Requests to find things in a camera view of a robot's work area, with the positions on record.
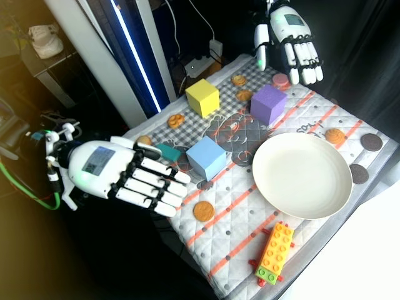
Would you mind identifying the purple foam cube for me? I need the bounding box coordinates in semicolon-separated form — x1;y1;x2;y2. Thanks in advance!
249;83;288;126

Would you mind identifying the light blue foam block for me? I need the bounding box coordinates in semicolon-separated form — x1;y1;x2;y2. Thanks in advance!
185;134;228;182

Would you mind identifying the yellow foam cube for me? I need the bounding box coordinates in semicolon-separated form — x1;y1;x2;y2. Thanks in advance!
184;77;220;119

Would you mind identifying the cream round plate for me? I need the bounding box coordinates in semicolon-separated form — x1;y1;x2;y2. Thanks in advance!
251;132;354;221

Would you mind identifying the small teal block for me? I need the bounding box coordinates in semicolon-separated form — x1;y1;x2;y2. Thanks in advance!
156;142;182;163

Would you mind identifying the orange pretzel-shaped toy cookie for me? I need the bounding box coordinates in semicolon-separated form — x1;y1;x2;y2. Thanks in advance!
167;114;186;129

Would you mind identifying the grey shelf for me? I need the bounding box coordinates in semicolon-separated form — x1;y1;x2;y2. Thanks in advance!
18;46;79;109

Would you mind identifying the orange round toy cookie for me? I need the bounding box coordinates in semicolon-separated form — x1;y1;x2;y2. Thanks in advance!
192;201;216;223

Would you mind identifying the white sneaker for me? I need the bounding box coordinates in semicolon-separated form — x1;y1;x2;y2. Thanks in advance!
27;24;65;59

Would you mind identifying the white power strip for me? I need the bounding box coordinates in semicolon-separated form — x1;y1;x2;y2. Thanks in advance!
184;57;217;79

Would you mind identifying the white plug adapter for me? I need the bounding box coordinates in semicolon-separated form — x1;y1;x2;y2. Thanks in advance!
208;39;223;59

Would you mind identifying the orange and green brick toy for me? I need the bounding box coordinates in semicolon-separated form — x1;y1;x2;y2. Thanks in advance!
248;221;296;287

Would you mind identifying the pink round toy macaron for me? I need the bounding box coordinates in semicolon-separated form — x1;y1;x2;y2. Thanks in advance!
271;73;290;87

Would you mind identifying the orange swirl toy cookie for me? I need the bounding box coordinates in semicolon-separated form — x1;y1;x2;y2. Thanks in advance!
324;127;346;145

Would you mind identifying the dark brown round toy cookie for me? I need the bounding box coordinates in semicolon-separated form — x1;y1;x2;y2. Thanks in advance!
360;133;384;153
349;163;370;184

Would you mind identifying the black curtain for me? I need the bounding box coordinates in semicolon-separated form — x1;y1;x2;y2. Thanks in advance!
290;0;400;126

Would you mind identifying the green cable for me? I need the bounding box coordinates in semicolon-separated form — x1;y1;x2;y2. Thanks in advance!
0;162;62;211

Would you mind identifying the white frame with blue light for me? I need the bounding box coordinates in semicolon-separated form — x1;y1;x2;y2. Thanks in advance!
43;0;178;129

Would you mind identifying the white cable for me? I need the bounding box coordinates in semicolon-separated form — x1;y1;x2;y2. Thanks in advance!
164;0;183;56
188;0;217;41

